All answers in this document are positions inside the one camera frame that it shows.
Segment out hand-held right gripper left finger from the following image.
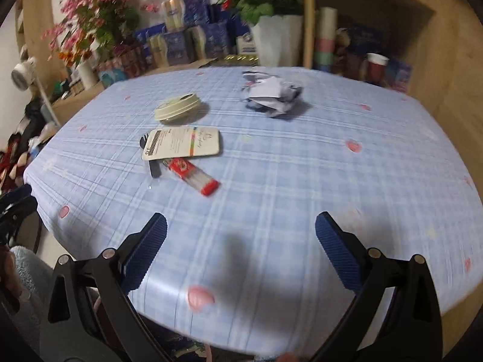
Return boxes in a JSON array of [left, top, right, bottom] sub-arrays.
[[40, 213, 168, 362]]

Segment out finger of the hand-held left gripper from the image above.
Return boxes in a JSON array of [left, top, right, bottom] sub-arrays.
[[0, 198, 39, 244], [0, 183, 34, 209]]

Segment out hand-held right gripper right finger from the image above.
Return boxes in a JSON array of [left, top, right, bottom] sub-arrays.
[[315, 212, 443, 362]]

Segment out white printed card package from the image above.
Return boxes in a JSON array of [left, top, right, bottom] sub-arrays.
[[141, 126, 221, 161]]

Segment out cream round lid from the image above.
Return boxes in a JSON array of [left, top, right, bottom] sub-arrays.
[[154, 94, 201, 123]]

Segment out white blue paper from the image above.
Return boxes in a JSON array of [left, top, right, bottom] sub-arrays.
[[241, 70, 304, 118]]

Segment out pile of clothes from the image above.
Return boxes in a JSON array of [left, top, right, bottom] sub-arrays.
[[0, 98, 61, 193]]

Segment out fuzzy pale pajama leg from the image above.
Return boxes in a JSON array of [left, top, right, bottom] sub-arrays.
[[9, 245, 57, 351]]

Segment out wooden low cabinet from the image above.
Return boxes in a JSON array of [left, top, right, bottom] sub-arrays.
[[51, 60, 212, 125]]

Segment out white fan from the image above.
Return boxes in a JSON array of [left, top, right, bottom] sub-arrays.
[[11, 56, 63, 127]]

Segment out white cylinder vase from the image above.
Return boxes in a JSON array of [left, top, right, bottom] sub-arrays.
[[76, 58, 99, 89]]

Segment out orange flowers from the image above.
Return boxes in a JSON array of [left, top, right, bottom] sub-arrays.
[[58, 47, 93, 68]]

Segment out teal round item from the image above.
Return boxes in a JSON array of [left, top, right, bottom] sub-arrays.
[[100, 70, 125, 85]]

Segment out red cup white lid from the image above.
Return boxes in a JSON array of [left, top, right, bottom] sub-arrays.
[[367, 53, 389, 85]]

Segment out dark brown cup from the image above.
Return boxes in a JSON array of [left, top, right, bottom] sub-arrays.
[[345, 53, 365, 78]]

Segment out pink blue box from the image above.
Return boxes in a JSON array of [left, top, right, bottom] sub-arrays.
[[389, 58, 413, 93]]

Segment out blue gold gift box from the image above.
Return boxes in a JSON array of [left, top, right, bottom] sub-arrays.
[[189, 22, 232, 61], [148, 30, 191, 66], [162, 0, 211, 33]]

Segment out stack of pastel cups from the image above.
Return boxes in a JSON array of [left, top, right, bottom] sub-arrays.
[[314, 7, 337, 72]]

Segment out flat blue box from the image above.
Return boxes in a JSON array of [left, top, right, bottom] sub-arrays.
[[135, 24, 167, 44]]

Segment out pink flower arrangement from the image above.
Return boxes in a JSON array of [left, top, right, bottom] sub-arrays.
[[41, 0, 159, 61]]

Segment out gold tray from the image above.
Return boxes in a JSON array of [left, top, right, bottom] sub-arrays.
[[215, 55, 259, 65]]

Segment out dark blue printed box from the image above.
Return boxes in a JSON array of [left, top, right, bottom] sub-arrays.
[[337, 26, 383, 61]]

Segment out white flower pot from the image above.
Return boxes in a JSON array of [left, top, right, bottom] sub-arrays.
[[250, 14, 304, 68]]

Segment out blue white carton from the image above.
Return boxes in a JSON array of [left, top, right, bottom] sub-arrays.
[[236, 23, 259, 56]]

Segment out wooden shelf unit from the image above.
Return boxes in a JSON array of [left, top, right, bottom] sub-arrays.
[[302, 0, 483, 317]]

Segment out dark blue gift box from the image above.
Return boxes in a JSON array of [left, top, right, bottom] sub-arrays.
[[209, 4, 236, 27]]

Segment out wooden wall shelf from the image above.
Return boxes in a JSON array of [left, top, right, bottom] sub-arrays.
[[15, 0, 53, 84]]

